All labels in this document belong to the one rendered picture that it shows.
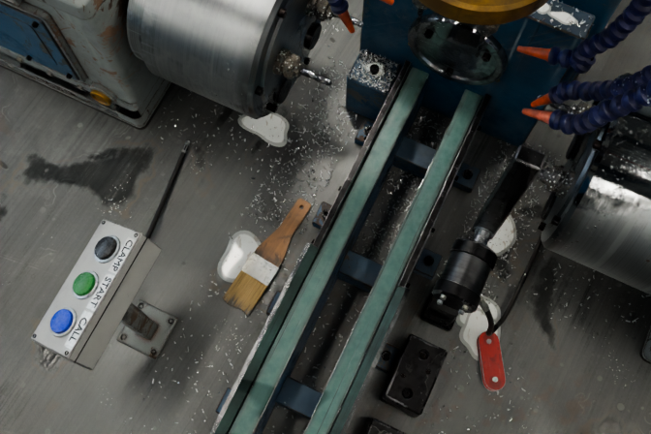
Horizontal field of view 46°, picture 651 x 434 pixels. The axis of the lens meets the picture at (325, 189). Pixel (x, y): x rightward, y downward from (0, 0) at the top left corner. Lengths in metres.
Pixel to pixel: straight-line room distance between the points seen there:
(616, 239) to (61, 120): 0.90
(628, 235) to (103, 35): 0.72
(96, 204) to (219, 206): 0.20
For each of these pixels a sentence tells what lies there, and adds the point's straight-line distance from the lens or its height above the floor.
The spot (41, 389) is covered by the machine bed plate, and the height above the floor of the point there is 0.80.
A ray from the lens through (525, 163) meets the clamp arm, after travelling 0.82.
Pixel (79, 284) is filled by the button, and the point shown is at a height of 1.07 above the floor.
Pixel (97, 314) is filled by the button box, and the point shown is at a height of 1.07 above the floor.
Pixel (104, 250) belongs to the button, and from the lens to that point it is 0.98.
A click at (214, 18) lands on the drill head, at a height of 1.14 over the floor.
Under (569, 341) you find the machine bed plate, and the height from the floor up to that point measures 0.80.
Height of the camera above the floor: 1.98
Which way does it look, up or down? 70 degrees down
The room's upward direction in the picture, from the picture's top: 1 degrees counter-clockwise
